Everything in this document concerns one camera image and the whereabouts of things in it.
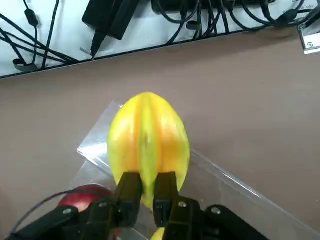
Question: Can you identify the black power adapter brick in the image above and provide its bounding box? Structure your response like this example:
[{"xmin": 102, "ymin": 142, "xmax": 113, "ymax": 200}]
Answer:
[{"xmin": 82, "ymin": 0, "xmax": 135, "ymax": 41}]

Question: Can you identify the white printed card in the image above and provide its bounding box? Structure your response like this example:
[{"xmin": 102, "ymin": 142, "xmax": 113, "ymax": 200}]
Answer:
[{"xmin": 297, "ymin": 23, "xmax": 320, "ymax": 56}]

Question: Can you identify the clear acrylic stepped stand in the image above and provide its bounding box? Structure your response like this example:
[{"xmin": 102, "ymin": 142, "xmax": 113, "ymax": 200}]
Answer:
[{"xmin": 72, "ymin": 99, "xmax": 320, "ymax": 240}]

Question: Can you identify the black cable with ferrite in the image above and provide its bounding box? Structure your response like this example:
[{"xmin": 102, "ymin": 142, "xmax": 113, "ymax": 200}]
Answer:
[{"xmin": 22, "ymin": 0, "xmax": 51, "ymax": 70}]

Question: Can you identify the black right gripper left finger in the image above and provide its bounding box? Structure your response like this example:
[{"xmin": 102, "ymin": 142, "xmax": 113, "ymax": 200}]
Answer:
[{"xmin": 7, "ymin": 171, "xmax": 145, "ymax": 240}]

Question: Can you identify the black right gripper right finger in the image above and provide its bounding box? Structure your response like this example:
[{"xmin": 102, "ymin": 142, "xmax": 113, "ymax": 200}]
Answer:
[{"xmin": 152, "ymin": 171, "xmax": 266, "ymax": 240}]

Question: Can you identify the white board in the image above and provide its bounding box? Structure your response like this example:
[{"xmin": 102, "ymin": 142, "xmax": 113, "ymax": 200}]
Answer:
[{"xmin": 0, "ymin": 0, "xmax": 320, "ymax": 80}]

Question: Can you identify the red apple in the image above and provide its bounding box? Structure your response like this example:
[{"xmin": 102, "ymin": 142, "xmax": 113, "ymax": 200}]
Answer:
[{"xmin": 56, "ymin": 184, "xmax": 116, "ymax": 213}]

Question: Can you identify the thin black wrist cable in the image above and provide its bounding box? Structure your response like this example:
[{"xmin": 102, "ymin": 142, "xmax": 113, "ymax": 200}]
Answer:
[{"xmin": 7, "ymin": 187, "xmax": 117, "ymax": 240}]

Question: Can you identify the black adapter output cable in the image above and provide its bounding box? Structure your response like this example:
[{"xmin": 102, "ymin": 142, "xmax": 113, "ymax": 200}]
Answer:
[{"xmin": 79, "ymin": 29, "xmax": 109, "ymax": 61}]

